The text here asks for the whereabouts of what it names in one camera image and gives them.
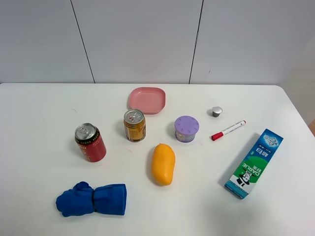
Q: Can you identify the pink square plate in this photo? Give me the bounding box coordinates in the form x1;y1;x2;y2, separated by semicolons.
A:
128;87;166;115

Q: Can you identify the gold drink can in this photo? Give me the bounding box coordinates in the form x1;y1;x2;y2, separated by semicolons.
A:
124;109;146;142

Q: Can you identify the purple lidded round container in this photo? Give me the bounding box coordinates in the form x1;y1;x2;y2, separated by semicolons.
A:
174;116;199;143

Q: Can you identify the yellow mango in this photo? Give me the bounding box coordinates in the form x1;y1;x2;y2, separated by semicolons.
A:
151;144;176;186

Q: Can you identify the small silver cap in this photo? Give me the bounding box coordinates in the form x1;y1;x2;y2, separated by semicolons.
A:
211;106;223;118

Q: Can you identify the red whiteboard marker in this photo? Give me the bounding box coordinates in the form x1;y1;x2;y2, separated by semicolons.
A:
210;120;246;141

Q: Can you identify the red drink can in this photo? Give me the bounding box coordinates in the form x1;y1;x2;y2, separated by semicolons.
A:
74;123;106;162

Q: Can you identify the Darlie toothpaste box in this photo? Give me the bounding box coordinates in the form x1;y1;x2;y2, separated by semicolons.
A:
224;129;283;199

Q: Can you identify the blue rolled cloth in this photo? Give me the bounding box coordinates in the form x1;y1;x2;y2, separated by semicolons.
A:
56;181;127;217

